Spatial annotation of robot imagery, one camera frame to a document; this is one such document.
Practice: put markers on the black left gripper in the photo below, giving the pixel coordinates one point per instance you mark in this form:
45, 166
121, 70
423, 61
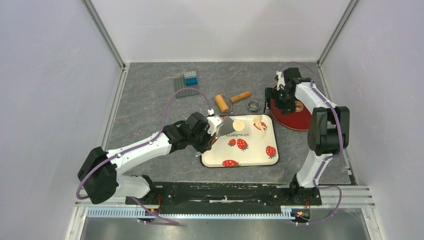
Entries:
207, 145

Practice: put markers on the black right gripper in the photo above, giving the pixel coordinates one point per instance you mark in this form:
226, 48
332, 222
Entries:
271, 93

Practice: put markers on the red round plate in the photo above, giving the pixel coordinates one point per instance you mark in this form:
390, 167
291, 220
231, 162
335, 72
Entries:
299, 120

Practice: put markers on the metal ring cutter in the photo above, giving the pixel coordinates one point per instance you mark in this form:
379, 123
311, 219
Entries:
253, 106

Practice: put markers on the dough scrap strip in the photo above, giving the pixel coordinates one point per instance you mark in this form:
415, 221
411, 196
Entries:
257, 120

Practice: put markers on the wooden dough roller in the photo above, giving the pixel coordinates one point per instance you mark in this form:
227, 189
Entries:
225, 103

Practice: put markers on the strawberry print enamel tray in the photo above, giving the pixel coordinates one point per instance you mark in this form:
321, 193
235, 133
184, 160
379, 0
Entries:
244, 148

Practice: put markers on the metal scraper wooden handle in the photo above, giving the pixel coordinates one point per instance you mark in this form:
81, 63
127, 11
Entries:
222, 127

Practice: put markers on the white dough ball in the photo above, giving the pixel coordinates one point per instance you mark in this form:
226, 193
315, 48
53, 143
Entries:
238, 125

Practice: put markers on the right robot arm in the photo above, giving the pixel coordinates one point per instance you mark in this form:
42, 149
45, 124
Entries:
327, 136

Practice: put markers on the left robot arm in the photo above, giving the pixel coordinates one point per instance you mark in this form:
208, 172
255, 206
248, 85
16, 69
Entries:
102, 176

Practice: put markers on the grey lego baseplate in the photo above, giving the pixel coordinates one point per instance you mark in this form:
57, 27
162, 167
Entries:
182, 89

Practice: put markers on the blue grey lego bricks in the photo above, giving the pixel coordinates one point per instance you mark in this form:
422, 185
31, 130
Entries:
190, 78

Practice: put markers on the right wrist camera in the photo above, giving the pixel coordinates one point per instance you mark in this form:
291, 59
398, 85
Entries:
280, 80

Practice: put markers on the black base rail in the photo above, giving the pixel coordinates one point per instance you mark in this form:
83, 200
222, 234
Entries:
227, 198

